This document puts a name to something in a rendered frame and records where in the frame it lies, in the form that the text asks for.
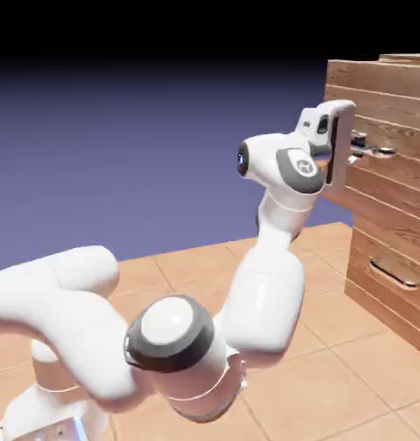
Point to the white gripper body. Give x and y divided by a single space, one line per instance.
344 137

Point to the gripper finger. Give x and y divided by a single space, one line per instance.
356 155
358 138

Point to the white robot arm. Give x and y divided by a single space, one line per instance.
265 286

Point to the wooden drawer front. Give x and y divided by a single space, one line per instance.
389 96
378 310

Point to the light wood cabinet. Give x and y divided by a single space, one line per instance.
389 310

